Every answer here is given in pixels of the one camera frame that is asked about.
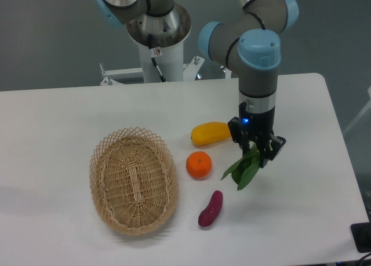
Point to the green leafy bok choy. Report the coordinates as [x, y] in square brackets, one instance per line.
[244, 170]

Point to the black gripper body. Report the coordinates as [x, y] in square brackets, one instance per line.
[260, 125]

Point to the woven wicker basket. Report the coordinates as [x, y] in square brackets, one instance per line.
[133, 181]

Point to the orange tangerine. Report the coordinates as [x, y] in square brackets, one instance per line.
[199, 165]

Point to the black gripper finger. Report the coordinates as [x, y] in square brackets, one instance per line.
[271, 149]
[238, 131]

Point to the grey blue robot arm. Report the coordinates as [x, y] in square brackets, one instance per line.
[250, 48]

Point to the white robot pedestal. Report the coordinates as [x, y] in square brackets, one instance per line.
[160, 40]

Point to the white metal base frame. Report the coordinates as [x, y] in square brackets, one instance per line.
[191, 72]

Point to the black device at table edge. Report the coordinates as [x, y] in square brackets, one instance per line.
[361, 235]

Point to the purple sweet potato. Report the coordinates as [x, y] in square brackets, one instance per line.
[211, 212]

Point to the yellow mango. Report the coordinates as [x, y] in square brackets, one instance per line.
[210, 133]

